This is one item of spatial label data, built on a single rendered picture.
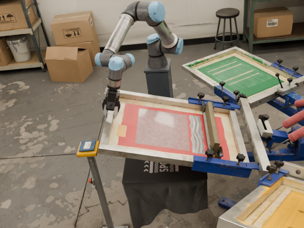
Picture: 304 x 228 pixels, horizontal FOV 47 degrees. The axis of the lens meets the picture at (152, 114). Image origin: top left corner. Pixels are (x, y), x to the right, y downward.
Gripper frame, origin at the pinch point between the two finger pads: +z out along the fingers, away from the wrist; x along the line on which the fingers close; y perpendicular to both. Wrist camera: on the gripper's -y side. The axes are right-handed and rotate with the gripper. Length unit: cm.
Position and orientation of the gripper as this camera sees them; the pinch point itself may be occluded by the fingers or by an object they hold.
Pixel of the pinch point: (110, 116)
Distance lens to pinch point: 200.1
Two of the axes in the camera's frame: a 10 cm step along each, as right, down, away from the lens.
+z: -1.5, 8.1, 5.6
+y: 0.4, -5.6, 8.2
